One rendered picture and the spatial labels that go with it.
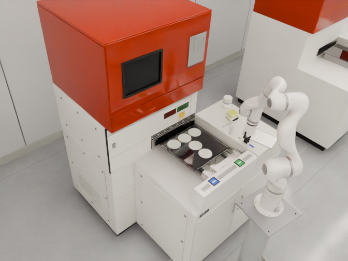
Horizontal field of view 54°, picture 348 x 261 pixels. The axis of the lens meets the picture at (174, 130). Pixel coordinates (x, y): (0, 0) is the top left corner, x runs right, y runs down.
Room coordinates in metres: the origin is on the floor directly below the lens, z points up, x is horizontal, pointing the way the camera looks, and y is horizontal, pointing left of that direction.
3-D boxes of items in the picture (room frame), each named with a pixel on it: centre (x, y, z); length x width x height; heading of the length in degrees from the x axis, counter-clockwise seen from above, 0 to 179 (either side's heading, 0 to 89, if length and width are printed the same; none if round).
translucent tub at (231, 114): (2.14, -0.45, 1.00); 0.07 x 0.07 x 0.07; 30
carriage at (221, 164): (1.70, -0.36, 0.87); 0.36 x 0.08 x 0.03; 135
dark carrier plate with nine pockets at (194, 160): (1.87, -0.16, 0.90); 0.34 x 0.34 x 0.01; 45
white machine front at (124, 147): (1.90, 0.13, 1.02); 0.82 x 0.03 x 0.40; 135
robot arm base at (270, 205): (1.42, -0.65, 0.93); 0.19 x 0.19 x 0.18
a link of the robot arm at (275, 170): (1.40, -0.62, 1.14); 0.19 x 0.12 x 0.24; 103
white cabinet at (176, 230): (1.86, -0.29, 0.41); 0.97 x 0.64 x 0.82; 135
